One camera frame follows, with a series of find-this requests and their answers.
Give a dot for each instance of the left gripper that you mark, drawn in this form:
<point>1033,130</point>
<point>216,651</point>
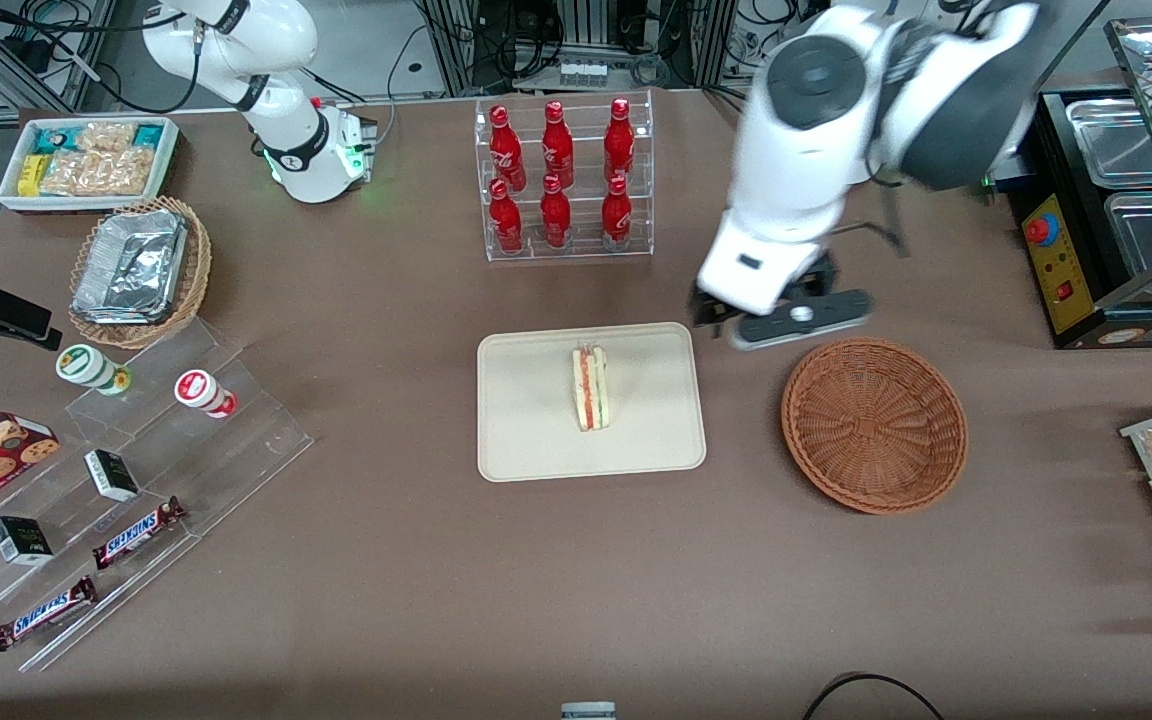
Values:
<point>816,277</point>

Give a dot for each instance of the triangular sandwich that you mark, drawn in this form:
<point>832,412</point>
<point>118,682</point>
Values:
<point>591,395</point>

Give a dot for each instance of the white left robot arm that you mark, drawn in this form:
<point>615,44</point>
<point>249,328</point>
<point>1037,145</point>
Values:
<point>806,130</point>

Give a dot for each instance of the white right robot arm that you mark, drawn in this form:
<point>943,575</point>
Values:
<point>291,150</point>

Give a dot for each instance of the brown round wicker basket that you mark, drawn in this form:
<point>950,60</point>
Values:
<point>871,425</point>

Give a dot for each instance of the beige plastic tray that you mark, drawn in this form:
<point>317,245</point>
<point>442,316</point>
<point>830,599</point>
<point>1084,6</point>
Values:
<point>526,420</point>

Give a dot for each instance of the light oval wicker basket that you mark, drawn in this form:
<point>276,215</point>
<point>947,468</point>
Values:
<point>196,270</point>

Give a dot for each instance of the red cola bottle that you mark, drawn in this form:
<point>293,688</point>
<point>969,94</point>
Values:
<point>506,145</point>
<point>505,218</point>
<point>619,140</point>
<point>616,212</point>
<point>557,145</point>
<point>555,212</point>

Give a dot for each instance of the clear acrylic bottle rack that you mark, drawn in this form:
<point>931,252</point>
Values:
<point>584,240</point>

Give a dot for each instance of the white power strip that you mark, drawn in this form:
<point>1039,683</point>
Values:
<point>583,73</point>

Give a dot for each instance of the black food warmer machine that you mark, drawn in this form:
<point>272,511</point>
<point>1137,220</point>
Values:
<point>1071,260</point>

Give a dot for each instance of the steel food pan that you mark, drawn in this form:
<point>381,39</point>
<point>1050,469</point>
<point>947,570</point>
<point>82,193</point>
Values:
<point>1121,140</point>

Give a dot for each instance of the small grey device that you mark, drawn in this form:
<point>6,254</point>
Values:
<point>588,711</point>

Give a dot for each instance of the clear acrylic stepped display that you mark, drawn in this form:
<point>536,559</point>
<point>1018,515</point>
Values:
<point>226,460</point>

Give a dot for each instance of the red lid white cup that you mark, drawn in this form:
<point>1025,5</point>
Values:
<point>201,390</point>

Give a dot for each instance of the aluminium foil container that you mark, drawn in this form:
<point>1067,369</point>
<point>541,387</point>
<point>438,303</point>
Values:
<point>131,265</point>

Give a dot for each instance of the teal snack packet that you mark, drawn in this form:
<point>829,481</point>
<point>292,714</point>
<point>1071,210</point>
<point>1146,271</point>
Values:
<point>149,135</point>
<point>56,138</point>

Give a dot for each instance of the snickers chocolate bar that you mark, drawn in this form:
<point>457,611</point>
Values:
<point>136,533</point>
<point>44,613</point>

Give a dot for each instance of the clear cracker bag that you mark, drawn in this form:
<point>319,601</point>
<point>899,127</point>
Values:
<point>101,173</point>
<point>106,135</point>

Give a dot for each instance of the small black box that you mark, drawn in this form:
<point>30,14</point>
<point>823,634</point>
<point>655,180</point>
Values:
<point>111,475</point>
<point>21,540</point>

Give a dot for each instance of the green lid white cup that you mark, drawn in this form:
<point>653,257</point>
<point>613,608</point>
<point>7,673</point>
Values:
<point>86,365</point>

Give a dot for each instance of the yellow snack packet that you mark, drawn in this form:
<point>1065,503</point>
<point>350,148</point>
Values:
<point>32,174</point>

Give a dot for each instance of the white rectangular snack bin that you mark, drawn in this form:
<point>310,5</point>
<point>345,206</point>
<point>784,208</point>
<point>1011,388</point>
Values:
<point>11,195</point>

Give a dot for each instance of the aluminium equipment frame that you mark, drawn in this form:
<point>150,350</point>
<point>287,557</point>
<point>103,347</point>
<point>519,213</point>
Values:
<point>586,30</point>

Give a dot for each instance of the black clamp mount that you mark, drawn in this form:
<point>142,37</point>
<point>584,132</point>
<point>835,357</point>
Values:
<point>1,312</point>

